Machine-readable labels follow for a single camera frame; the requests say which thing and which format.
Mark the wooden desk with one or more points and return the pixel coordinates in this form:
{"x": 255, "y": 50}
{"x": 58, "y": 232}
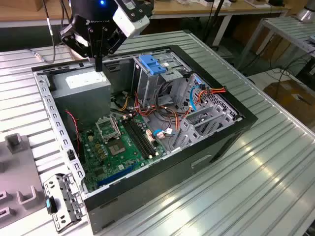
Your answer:
{"x": 197, "y": 9}

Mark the black RAM slot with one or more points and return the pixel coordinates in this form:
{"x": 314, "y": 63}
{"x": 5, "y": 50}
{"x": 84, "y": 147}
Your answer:
{"x": 144, "y": 136}
{"x": 136, "y": 138}

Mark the black open PC case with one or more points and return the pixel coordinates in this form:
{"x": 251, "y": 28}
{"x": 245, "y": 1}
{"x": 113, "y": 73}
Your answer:
{"x": 147, "y": 182}

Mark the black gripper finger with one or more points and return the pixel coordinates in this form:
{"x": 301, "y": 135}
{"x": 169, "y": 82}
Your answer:
{"x": 104, "y": 41}
{"x": 92, "y": 44}

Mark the blue expansion slot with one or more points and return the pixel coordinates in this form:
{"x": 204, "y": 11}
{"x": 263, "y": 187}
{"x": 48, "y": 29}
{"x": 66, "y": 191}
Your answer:
{"x": 110, "y": 178}

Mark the large cardboard box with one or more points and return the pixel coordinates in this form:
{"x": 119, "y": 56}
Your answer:
{"x": 290, "y": 98}

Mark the black case latch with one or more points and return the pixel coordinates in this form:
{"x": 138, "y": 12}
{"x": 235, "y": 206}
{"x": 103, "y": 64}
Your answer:
{"x": 70, "y": 155}

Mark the metal slat side table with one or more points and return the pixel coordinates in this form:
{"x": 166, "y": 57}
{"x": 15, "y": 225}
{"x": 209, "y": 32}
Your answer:
{"x": 283, "y": 27}

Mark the grey parts rack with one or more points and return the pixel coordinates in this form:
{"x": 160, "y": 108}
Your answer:
{"x": 14, "y": 167}

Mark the grey power supply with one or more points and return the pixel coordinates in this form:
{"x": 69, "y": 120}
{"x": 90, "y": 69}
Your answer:
{"x": 83, "y": 98}

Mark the black computer mouse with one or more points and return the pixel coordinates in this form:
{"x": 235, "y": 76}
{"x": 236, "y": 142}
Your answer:
{"x": 276, "y": 2}

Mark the CPU socket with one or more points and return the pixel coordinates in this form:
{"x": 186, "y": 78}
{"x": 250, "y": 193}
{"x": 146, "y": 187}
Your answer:
{"x": 116, "y": 147}

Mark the black clip blue mark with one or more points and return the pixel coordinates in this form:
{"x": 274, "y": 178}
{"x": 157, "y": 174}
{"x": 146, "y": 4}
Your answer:
{"x": 53, "y": 206}

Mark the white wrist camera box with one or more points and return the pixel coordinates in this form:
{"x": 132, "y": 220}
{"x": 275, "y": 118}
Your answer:
{"x": 130, "y": 22}

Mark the hinged metal slot bracket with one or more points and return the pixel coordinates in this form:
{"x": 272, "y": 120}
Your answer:
{"x": 66, "y": 196}

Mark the green motherboard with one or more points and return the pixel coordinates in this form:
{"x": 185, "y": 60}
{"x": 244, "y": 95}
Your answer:
{"x": 110, "y": 167}

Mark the metal disk bay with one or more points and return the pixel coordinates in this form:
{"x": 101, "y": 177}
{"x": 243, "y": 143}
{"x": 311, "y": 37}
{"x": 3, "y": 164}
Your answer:
{"x": 211, "y": 118}

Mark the black tripod stand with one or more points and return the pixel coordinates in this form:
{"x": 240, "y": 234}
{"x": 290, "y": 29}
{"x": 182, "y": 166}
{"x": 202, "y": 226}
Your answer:
{"x": 215, "y": 19}

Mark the blue drive latch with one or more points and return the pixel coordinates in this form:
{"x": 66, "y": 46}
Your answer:
{"x": 152, "y": 65}

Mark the metal optical drive cage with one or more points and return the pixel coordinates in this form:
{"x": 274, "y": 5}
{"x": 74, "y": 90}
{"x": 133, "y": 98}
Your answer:
{"x": 145, "y": 83}

